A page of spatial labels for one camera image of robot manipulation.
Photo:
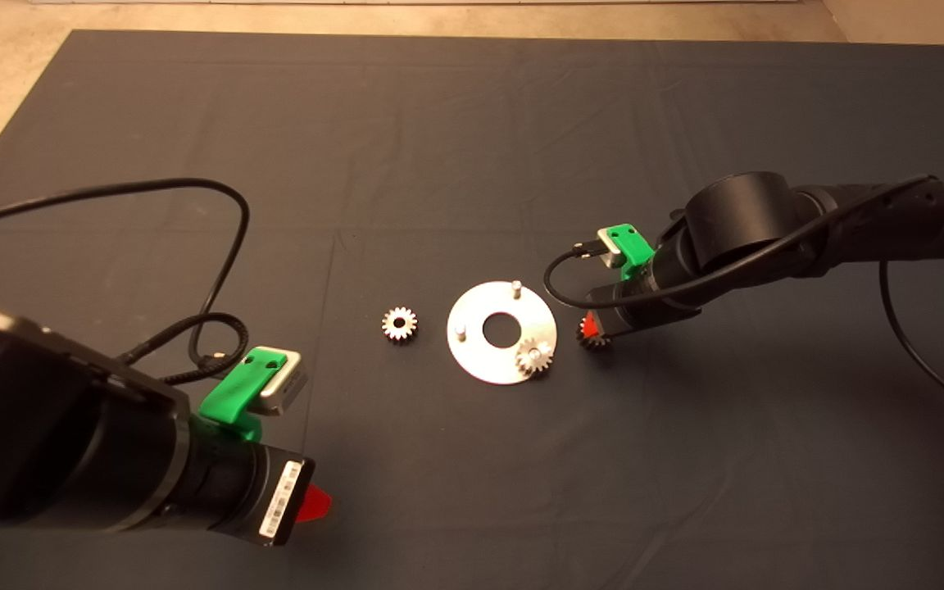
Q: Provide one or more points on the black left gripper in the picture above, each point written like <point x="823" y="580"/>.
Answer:
<point x="279" y="496"/>

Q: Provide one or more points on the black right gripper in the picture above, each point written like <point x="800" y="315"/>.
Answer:
<point x="644" y="303"/>

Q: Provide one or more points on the small steel planetary gear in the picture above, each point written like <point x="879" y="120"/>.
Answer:
<point x="391" y="326"/>
<point x="528" y="365"/>
<point x="599" y="342"/>

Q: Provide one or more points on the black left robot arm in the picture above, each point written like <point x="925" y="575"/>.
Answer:
<point x="62" y="434"/>

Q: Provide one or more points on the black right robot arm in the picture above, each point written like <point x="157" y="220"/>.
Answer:
<point x="734" y="217"/>

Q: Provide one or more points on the round metal carrier plate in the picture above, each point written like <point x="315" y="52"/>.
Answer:
<point x="480" y="360"/>

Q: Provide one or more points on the dark grey table cloth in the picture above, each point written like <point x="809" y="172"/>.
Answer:
<point x="472" y="123"/>

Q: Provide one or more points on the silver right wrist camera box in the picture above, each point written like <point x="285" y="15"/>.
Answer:
<point x="608" y="246"/>

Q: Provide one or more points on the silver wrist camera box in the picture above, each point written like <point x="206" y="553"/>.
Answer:
<point x="288" y="389"/>
<point x="608" y="246"/>

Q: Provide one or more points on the green right camera mount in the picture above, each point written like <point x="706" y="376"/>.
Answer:
<point x="632" y="246"/>

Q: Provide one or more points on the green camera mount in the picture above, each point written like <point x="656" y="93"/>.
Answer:
<point x="234" y="392"/>
<point x="632" y="246"/>

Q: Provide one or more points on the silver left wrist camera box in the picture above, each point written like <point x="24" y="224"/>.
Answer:
<point x="288" y="389"/>

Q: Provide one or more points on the green left camera mount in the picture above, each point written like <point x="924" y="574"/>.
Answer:
<point x="234" y="392"/>

